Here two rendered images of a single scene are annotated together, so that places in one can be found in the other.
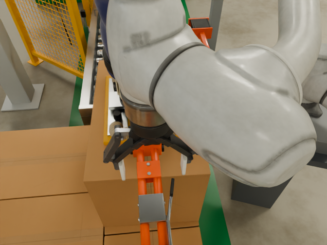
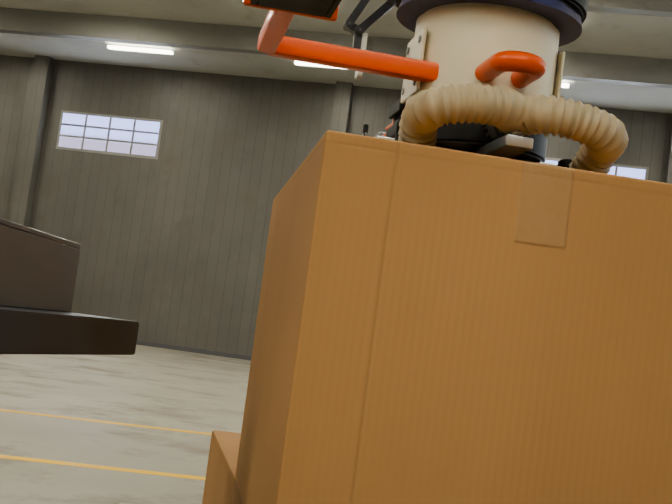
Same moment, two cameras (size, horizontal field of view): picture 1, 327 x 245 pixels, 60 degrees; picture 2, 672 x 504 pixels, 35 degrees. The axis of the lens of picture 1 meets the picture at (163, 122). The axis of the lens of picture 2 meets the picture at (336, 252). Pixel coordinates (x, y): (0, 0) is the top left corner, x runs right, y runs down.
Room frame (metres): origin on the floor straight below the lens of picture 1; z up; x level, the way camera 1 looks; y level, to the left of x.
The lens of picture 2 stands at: (1.99, -0.15, 0.77)
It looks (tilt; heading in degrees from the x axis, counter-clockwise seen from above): 4 degrees up; 176
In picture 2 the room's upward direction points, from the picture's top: 8 degrees clockwise
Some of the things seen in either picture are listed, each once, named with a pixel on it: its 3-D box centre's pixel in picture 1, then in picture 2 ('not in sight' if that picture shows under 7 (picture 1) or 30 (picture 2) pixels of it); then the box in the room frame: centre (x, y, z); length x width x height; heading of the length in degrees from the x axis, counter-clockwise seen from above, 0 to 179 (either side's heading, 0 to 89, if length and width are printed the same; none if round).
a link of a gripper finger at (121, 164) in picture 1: (121, 166); not in sight; (0.32, 0.09, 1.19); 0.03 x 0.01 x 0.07; 6
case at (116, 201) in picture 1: (147, 138); (439, 365); (0.73, 0.07, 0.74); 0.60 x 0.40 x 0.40; 4
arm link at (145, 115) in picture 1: (149, 98); not in sight; (0.33, 0.02, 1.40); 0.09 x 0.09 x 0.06
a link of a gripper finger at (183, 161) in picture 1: (183, 161); (361, 57); (0.34, -0.04, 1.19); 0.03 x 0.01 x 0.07; 6
